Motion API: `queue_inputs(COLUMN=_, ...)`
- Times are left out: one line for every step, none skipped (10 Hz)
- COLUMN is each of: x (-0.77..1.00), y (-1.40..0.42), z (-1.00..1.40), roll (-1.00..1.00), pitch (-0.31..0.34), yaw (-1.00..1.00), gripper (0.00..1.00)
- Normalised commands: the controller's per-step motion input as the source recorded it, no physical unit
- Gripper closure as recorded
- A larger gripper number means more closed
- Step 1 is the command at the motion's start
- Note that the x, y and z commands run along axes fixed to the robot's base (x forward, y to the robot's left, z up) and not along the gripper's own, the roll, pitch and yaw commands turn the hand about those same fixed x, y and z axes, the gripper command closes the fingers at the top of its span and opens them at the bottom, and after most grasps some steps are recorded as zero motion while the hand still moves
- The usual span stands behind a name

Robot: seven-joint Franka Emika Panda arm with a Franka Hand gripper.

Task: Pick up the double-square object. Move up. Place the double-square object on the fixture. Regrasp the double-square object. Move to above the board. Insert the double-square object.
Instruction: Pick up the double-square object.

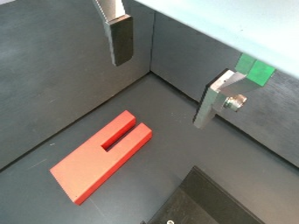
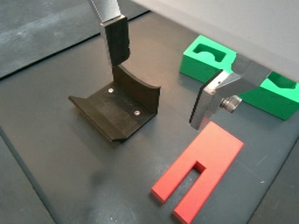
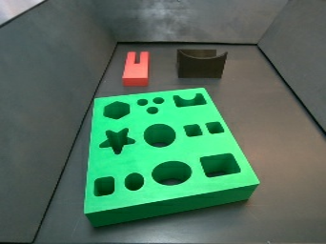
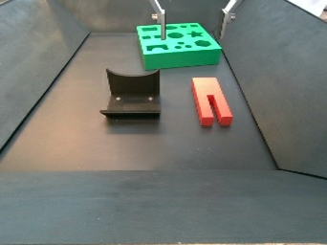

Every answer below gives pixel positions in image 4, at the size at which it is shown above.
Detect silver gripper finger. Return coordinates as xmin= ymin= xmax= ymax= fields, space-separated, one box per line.
xmin=220 ymin=0 xmax=236 ymax=38
xmin=148 ymin=0 xmax=165 ymax=40

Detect red double-square block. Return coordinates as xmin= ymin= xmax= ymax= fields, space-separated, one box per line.
xmin=192 ymin=78 xmax=234 ymax=126

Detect green shape-sorting board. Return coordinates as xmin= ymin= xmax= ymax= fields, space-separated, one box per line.
xmin=136 ymin=23 xmax=223 ymax=70

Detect black curved holder stand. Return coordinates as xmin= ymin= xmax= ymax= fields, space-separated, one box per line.
xmin=100 ymin=69 xmax=161 ymax=117

